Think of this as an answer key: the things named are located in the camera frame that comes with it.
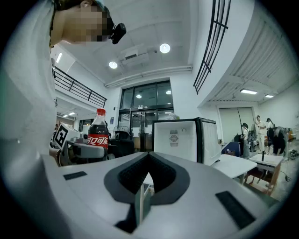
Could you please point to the black curved railing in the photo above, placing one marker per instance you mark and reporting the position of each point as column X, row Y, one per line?
column 211, row 42

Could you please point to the person's light grey shirt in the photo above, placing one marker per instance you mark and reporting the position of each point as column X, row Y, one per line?
column 28, row 93

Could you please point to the black balcony railing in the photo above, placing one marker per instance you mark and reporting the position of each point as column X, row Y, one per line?
column 79, row 87

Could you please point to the black head-mounted camera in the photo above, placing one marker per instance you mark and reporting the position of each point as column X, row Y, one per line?
column 118, row 32

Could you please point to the black desk post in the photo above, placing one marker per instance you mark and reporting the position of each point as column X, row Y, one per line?
column 263, row 156

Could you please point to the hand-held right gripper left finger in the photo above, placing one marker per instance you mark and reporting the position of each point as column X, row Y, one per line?
column 88, row 198

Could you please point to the blue chair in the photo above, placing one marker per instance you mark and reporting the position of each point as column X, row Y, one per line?
column 231, row 148

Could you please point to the round ceiling light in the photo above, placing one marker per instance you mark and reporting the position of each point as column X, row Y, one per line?
column 113, row 65
column 165, row 48

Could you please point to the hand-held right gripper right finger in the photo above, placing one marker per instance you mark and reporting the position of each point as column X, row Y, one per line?
column 198, row 198

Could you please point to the wooden desk with white top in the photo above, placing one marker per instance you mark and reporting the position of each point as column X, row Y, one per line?
column 268, row 158

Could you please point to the white table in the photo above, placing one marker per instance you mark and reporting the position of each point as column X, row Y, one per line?
column 233, row 165

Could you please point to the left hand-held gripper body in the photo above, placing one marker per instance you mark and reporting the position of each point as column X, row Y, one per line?
column 66, row 134

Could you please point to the black framed glass doors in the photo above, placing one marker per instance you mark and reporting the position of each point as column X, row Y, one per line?
column 144, row 98

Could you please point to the cola bottle with red cap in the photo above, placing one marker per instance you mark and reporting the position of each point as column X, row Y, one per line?
column 98, row 130

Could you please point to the white ceiling pipes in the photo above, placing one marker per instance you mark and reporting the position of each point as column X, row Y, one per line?
column 149, row 74

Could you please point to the black mini fridge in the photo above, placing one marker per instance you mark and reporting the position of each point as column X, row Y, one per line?
column 163, row 144

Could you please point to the rectangular ceiling light panel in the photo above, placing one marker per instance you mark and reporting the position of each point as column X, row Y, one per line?
column 248, row 91
column 269, row 96

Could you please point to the black office chair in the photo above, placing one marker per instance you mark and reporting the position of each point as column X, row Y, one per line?
column 121, row 144

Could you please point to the person's head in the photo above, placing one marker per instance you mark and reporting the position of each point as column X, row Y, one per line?
column 70, row 14

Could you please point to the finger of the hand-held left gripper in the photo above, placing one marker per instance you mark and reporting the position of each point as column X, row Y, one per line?
column 88, row 150

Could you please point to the ceiling air conditioner unit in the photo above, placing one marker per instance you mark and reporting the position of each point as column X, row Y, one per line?
column 134, row 56

